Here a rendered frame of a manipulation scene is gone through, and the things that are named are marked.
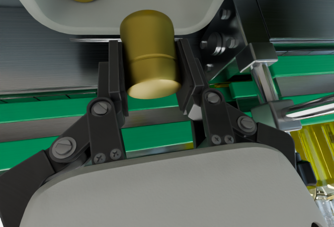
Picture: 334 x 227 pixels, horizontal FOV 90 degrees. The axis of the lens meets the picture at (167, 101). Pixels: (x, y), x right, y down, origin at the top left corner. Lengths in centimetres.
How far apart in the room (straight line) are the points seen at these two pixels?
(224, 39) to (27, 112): 26
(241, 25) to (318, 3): 12
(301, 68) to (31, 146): 33
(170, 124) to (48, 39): 20
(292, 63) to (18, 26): 34
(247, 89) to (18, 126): 32
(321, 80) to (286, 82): 5
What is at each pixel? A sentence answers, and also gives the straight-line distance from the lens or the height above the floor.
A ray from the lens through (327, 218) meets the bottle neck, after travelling 44.
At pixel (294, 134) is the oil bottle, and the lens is 37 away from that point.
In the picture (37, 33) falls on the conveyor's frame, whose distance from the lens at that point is 30.
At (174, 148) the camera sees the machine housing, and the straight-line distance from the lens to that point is 44.
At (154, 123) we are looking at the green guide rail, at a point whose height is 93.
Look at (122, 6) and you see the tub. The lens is 21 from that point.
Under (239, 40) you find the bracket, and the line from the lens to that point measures 20.
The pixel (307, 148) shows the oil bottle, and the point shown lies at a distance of 39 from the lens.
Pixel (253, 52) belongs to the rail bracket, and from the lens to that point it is 18.
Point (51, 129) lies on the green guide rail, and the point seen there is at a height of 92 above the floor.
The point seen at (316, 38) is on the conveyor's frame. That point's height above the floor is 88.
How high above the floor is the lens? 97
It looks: 15 degrees down
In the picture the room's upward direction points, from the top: 172 degrees clockwise
